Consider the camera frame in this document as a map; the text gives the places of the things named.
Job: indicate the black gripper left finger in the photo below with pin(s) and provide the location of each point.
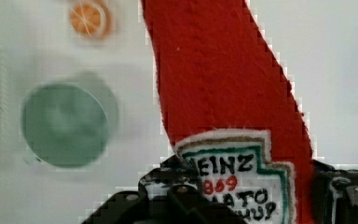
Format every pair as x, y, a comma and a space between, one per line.
161, 199

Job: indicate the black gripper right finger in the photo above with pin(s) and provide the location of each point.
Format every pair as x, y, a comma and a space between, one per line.
334, 194

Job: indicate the red plush ketchup bottle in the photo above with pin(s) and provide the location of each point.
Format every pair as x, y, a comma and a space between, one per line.
230, 116

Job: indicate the green mug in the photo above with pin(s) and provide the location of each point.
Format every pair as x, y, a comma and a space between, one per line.
69, 123

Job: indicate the plush orange slice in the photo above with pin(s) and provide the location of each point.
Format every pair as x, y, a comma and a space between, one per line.
90, 18

